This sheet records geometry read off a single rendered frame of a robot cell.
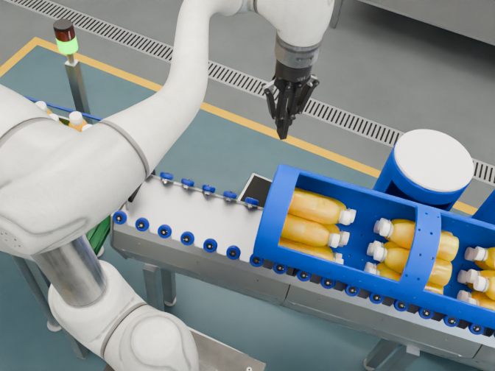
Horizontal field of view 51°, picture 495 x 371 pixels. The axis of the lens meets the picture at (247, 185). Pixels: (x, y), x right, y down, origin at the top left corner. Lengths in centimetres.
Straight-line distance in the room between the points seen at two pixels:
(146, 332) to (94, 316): 12
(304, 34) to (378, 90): 272
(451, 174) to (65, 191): 147
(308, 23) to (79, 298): 70
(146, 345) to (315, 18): 71
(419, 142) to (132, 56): 228
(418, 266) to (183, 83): 89
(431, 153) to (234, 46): 217
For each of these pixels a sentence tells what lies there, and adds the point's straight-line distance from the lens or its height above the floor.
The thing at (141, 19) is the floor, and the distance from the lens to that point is 400.
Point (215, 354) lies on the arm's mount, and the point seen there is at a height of 105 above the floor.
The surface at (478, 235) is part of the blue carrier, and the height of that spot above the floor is 108.
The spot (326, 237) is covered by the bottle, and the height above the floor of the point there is 114.
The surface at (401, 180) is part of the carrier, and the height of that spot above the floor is 100.
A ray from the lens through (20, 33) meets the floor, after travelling 399.
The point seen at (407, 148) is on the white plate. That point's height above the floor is 104.
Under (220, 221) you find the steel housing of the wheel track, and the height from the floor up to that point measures 93.
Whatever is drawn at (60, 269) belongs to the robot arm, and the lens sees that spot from 101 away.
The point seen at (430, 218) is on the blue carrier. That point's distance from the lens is 149.
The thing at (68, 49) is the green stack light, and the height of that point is 118.
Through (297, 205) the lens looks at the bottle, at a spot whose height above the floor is 118.
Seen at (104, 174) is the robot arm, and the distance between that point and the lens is 66.
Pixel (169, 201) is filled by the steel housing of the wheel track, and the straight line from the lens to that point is 174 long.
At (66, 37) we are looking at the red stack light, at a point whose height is 123.
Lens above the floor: 236
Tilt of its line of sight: 53 degrees down
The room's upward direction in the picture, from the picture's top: 9 degrees clockwise
